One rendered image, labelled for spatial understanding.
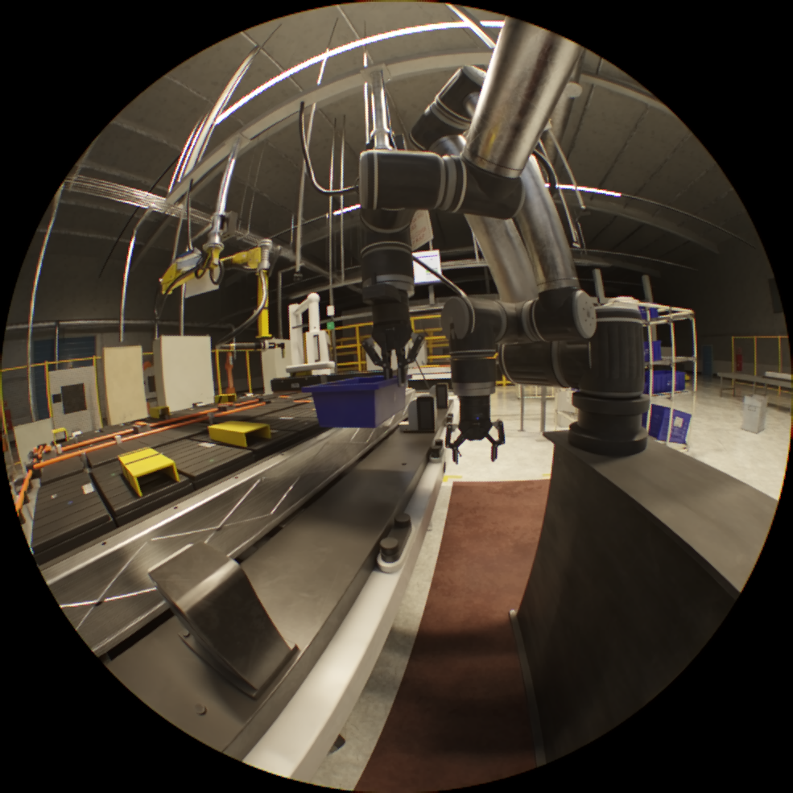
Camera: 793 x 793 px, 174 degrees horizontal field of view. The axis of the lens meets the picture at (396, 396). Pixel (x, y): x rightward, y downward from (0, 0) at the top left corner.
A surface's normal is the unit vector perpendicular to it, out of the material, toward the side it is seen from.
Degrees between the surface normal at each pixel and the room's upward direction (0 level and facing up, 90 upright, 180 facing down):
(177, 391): 90
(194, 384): 90
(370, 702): 0
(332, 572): 0
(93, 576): 90
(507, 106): 140
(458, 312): 88
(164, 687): 0
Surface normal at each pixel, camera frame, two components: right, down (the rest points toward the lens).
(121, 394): 0.96, -0.03
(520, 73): -0.49, 0.84
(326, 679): -0.07, -0.99
